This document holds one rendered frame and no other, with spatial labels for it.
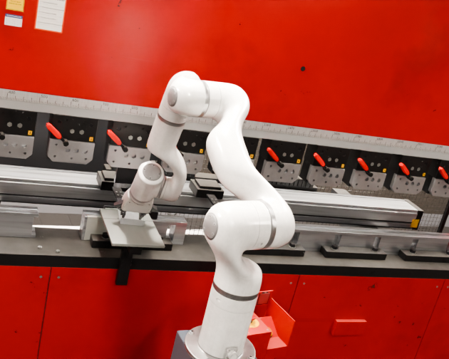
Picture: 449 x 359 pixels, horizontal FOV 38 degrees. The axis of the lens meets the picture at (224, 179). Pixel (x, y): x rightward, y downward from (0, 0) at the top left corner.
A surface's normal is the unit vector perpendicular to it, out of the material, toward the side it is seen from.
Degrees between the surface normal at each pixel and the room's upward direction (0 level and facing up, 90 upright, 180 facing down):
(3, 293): 90
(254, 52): 90
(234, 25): 90
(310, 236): 90
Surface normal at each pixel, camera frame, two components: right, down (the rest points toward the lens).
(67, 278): 0.32, 0.40
